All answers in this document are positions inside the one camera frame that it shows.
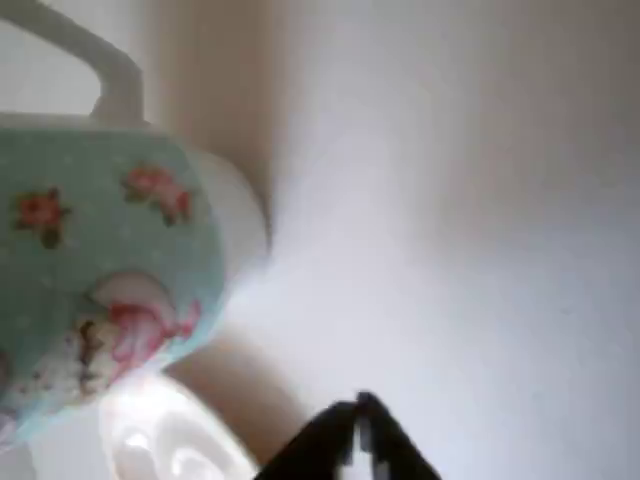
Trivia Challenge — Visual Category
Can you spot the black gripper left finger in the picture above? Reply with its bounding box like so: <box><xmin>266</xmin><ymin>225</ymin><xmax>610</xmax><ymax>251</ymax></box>
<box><xmin>257</xmin><ymin>398</ymin><xmax>362</xmax><ymax>480</ymax></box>

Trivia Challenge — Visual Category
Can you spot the white ceramic cup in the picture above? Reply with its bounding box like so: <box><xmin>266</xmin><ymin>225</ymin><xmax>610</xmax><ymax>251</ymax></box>
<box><xmin>0</xmin><ymin>0</ymin><xmax>274</xmax><ymax>444</ymax></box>

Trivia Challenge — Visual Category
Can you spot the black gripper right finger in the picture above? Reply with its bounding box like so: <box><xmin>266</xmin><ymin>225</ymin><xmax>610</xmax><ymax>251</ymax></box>
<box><xmin>353</xmin><ymin>390</ymin><xmax>444</xmax><ymax>480</ymax></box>

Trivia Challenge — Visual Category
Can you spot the white round saucer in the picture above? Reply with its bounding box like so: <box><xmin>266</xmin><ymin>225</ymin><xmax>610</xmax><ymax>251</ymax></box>
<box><xmin>97</xmin><ymin>372</ymin><xmax>264</xmax><ymax>480</ymax></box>

